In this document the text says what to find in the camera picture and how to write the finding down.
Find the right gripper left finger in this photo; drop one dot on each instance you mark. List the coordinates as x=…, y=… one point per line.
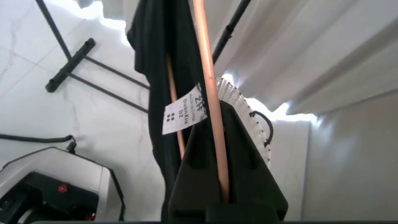
x=196, y=180

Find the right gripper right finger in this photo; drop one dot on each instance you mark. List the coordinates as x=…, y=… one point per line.
x=252, y=180

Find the pink clothes hanger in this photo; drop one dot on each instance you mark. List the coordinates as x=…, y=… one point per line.
x=210, y=77

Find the black short-sleeved shirt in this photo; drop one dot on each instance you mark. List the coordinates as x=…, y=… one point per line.
x=161, y=46

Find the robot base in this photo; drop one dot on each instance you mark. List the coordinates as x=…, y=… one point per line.
x=53, y=168

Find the white laundry basket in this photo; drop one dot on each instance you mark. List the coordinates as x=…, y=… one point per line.
x=245, y=105

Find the black clothes rack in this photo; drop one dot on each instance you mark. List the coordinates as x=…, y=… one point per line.
x=70, y=65

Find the white curtain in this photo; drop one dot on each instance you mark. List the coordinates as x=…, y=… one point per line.
x=311, y=46

